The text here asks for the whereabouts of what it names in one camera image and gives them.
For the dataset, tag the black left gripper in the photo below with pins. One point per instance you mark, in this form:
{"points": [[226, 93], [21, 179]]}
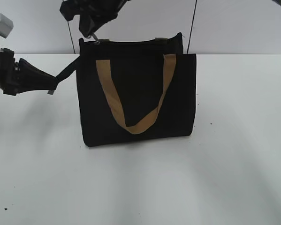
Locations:
{"points": [[29, 78]]}

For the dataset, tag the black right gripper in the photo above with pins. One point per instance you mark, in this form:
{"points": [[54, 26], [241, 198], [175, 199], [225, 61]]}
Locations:
{"points": [[91, 12]]}

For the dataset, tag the black tote bag tan handles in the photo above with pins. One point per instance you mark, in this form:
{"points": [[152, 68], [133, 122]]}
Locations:
{"points": [[134, 91]]}

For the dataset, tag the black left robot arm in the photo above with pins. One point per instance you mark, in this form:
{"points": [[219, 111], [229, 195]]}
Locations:
{"points": [[19, 77]]}

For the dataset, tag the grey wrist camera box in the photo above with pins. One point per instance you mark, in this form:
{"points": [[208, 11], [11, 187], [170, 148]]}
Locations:
{"points": [[6, 26]]}

